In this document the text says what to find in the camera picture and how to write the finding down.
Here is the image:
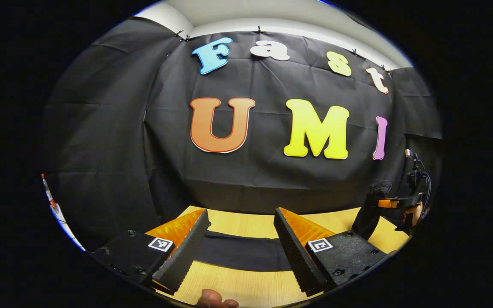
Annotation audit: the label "black jeans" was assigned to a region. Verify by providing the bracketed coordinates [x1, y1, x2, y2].
[194, 179, 393, 273]

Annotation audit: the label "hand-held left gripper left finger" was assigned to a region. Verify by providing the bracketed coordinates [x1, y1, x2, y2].
[87, 208, 211, 296]

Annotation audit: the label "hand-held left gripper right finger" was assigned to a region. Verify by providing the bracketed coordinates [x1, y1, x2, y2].
[273, 207, 388, 298]

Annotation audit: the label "black backdrop cloth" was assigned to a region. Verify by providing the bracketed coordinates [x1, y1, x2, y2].
[40, 17, 444, 253]

